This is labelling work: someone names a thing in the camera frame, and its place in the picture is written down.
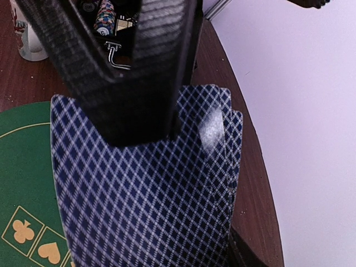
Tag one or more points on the white floral mug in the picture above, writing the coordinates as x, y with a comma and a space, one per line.
29, 46

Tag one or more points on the black poker case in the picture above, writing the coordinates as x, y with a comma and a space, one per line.
117, 47

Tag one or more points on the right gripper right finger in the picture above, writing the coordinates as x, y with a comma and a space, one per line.
240, 254

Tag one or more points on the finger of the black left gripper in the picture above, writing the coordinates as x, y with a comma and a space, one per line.
167, 64

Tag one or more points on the blue playing card deck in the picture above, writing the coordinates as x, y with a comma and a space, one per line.
166, 203

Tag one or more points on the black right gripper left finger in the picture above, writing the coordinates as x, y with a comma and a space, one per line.
126, 109

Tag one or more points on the left aluminium frame post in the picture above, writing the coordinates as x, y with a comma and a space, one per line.
215, 9

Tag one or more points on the round green poker mat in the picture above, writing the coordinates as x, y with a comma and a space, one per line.
31, 228

